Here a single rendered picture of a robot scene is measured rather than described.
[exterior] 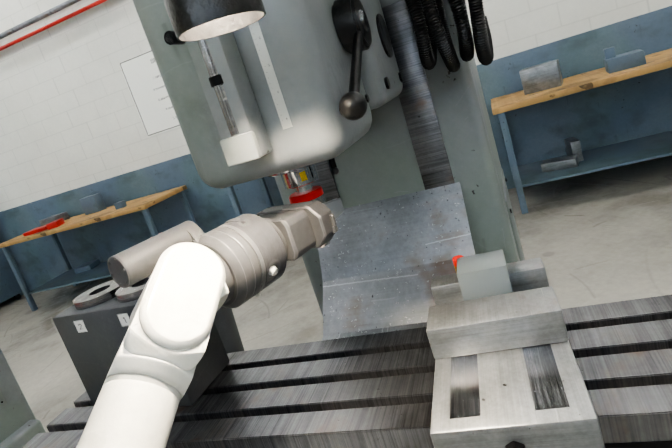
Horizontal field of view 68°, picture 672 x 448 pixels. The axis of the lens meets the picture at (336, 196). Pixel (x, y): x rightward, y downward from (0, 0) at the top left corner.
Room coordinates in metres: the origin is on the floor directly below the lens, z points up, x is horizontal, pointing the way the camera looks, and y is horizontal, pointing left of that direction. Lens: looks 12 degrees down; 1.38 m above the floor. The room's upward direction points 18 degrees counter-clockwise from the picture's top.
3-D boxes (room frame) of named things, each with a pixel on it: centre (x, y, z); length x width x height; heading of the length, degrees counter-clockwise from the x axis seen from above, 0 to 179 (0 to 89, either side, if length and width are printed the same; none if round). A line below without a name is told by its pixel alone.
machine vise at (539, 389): (0.56, -0.14, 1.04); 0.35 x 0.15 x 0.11; 162
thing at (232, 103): (0.55, 0.08, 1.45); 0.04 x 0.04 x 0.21; 69
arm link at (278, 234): (0.58, 0.10, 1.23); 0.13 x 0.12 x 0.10; 51
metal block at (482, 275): (0.59, -0.15, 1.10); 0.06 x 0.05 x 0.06; 72
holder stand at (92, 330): (0.82, 0.40, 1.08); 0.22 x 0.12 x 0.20; 67
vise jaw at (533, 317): (0.53, -0.13, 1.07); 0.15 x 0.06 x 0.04; 72
